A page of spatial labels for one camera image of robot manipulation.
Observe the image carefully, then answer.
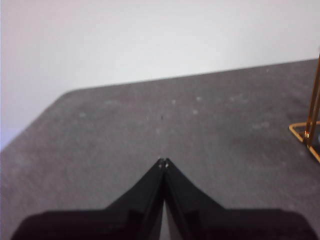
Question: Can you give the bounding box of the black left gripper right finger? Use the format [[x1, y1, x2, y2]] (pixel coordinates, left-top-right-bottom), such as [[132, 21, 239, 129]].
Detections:
[[164, 158, 316, 240]]

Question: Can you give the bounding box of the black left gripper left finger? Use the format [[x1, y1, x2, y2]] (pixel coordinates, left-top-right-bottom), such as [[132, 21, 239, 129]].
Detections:
[[11, 157, 165, 240]]

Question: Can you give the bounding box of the gold wire cup rack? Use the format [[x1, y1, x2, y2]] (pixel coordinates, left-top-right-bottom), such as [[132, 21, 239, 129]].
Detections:
[[288, 46, 320, 165]]

